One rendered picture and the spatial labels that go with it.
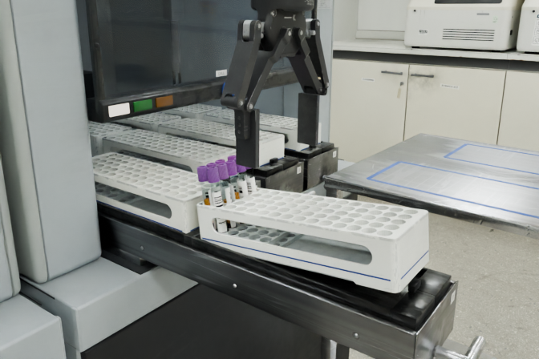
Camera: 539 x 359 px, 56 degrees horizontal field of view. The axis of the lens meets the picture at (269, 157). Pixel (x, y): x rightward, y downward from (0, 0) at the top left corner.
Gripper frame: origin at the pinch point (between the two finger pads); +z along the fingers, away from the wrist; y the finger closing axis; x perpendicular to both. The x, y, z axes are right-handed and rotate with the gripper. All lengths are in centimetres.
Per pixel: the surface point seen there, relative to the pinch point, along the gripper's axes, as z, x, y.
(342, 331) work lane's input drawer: 18.5, -13.4, -6.1
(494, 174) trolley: 13, -16, 49
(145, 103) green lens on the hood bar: -2.0, 26.8, 0.9
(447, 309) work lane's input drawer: 17.3, -22.0, 3.6
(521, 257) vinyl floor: 94, -3, 193
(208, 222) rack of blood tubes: 11.6, 8.6, -4.4
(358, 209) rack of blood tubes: 7.3, -10.2, 2.9
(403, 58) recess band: 11, 80, 234
